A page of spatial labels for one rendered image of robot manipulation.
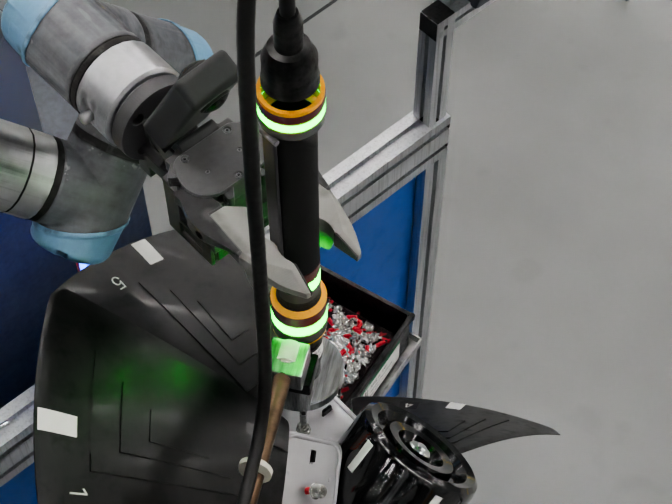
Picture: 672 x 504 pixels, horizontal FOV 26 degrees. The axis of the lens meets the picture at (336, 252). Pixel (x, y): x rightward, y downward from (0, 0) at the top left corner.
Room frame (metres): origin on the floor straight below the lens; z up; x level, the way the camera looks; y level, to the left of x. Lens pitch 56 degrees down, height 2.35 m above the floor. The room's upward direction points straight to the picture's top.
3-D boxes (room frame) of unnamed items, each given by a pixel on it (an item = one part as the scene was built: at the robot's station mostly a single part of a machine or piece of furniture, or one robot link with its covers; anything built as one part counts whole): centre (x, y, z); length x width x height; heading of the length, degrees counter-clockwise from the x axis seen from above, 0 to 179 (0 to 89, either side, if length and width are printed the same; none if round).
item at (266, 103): (0.59, 0.03, 1.64); 0.04 x 0.04 x 0.03
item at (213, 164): (0.67, 0.10, 1.47); 0.12 x 0.08 x 0.09; 42
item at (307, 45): (0.59, 0.03, 1.49); 0.04 x 0.04 x 0.46
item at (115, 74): (0.73, 0.16, 1.47); 0.08 x 0.05 x 0.08; 132
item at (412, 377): (1.21, -0.12, 0.39); 0.04 x 0.04 x 0.78; 42
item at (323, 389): (0.58, 0.03, 1.33); 0.09 x 0.07 x 0.10; 167
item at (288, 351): (0.55, 0.04, 1.38); 0.02 x 0.02 x 0.02; 77
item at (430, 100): (1.21, -0.12, 0.96); 0.03 x 0.03 x 0.20; 42
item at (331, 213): (0.61, 0.01, 1.47); 0.09 x 0.03 x 0.06; 52
